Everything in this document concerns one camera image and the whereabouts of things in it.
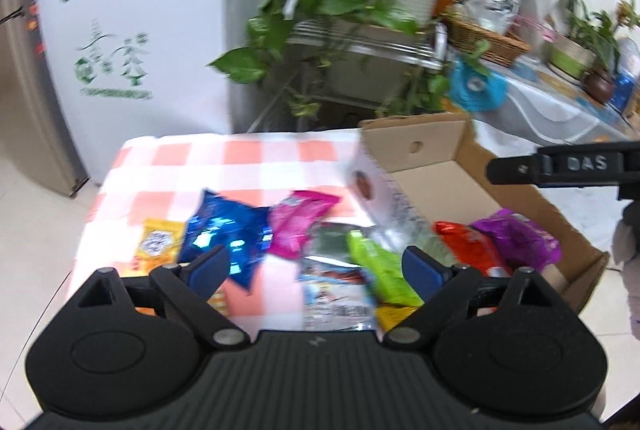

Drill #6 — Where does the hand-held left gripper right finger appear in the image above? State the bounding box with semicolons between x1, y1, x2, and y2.
382;246;566;351

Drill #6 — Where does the bright green snack packet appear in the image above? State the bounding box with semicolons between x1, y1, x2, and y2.
347;230;426;308

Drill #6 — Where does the green striped plant pot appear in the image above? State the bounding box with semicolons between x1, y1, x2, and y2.
547;32;598;83

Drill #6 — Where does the grey patterned table cover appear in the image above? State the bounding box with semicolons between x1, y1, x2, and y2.
472;60;640;155

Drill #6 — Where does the small yellow snack packet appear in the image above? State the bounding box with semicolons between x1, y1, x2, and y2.
375;305;422;332

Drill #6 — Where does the white refrigerator with green print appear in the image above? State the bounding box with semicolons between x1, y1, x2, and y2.
0;0;236;198

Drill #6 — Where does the cardboard box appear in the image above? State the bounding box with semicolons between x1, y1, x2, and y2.
345;112;610;317

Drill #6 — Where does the blue foil snack packet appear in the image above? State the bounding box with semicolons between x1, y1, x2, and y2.
179;189;275;295

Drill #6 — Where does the orange red snack packet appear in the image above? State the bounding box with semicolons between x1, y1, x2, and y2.
432;220;512;278

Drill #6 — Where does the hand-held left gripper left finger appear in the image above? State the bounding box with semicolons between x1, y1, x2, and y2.
75;245;251;351

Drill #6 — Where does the blue round knitted item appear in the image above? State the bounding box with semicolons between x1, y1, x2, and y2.
449;57;509;113

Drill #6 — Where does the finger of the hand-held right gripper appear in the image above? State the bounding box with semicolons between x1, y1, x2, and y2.
487;141;640;201

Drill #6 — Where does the orange white checkered tablecloth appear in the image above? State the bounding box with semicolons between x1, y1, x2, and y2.
65;130;383;342

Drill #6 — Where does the purple foil snack packet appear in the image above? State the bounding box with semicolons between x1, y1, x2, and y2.
470;210;562;275

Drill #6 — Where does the brown clay teapot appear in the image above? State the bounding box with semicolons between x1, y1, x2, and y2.
582;67;617;105

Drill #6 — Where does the metal plant rack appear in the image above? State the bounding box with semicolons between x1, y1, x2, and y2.
250;17;451;133

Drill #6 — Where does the pink snack packet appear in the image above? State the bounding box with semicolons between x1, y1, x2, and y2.
268;191;342;259

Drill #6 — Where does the wicker basket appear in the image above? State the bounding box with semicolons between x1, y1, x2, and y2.
442;12;532;68

